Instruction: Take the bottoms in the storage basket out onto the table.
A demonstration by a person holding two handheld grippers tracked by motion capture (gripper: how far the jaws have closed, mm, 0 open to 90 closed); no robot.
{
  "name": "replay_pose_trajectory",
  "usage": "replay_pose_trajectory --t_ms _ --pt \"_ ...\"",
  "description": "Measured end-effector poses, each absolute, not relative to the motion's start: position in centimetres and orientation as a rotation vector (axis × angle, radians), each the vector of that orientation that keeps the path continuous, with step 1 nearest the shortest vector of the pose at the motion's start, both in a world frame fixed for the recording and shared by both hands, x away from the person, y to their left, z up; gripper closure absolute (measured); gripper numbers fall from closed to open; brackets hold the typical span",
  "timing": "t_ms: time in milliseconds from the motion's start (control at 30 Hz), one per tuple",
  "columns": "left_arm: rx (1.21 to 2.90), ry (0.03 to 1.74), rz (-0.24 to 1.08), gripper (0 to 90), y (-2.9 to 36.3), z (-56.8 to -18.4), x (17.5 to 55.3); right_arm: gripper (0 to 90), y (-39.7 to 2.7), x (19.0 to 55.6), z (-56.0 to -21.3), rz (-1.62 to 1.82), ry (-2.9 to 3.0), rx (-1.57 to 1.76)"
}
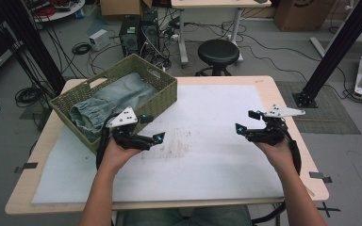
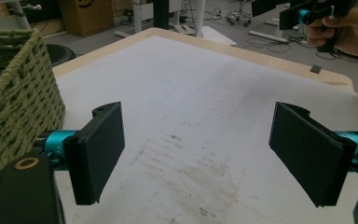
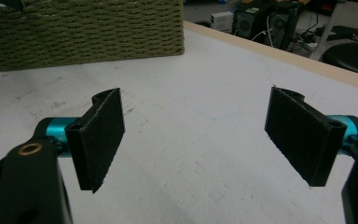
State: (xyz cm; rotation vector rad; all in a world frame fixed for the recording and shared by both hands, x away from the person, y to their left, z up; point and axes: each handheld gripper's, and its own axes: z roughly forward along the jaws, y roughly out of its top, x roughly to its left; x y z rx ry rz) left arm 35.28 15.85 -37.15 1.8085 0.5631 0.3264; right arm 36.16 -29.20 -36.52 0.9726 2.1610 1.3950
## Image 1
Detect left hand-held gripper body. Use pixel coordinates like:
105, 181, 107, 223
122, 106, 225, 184
106, 106, 149, 151

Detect cardboard box with open flap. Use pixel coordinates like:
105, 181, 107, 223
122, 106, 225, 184
99, 0, 154, 17

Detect black tape cross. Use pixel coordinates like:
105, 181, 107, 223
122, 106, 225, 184
316, 202, 342, 218

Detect white desk with legs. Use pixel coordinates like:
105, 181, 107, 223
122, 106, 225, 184
170, 0, 272, 69

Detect right hand-held gripper cable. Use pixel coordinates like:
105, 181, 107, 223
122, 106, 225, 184
252, 123, 303, 225

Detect black tape strip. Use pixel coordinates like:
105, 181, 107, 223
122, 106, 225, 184
13, 162, 40, 174
308, 171, 333, 184

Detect small black cable coil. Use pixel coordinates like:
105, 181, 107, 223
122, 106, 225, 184
71, 41, 92, 56

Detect round white table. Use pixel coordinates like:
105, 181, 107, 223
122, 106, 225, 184
23, 0, 87, 24

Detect person's right hand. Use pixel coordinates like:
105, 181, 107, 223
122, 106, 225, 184
254, 139, 298, 175

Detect large cardboard box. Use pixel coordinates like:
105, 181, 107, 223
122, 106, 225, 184
272, 0, 337, 32

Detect long black floor cable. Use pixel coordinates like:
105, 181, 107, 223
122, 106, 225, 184
222, 22, 359, 102

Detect large black cable coil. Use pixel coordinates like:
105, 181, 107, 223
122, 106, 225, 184
14, 86, 46, 108

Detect black round stool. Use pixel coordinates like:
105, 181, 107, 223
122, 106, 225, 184
195, 39, 240, 77

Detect person's left hand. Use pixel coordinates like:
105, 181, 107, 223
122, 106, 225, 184
102, 137, 142, 170

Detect dark floor mat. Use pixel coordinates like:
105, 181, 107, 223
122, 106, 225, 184
274, 80, 362, 136

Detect person's legs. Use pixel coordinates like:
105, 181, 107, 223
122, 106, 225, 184
116, 205, 254, 226

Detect green woven basket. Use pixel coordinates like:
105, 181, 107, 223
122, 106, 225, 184
49, 53, 178, 155

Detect black metal post with base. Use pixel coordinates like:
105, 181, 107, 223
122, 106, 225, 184
291, 0, 362, 109

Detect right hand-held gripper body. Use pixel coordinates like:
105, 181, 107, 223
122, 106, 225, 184
247, 105, 306, 147

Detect light blue denim pants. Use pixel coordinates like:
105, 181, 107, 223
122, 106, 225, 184
69, 73, 158, 142

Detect black computer tower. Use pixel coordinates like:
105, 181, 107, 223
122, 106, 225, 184
118, 14, 141, 57
140, 21, 160, 55

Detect small white box device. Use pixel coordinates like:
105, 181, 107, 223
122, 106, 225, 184
88, 28, 111, 52

